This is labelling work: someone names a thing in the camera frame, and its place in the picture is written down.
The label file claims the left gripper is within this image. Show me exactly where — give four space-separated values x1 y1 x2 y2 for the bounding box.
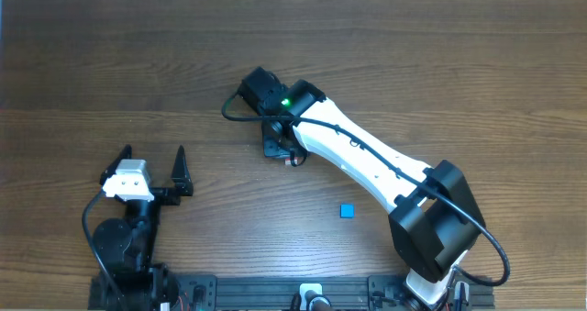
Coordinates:
99 144 194 206

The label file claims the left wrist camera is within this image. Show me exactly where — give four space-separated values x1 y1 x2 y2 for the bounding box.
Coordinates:
101 158 156 203

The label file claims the mounting rail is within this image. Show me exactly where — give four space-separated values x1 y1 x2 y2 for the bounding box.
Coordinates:
89 273 496 311

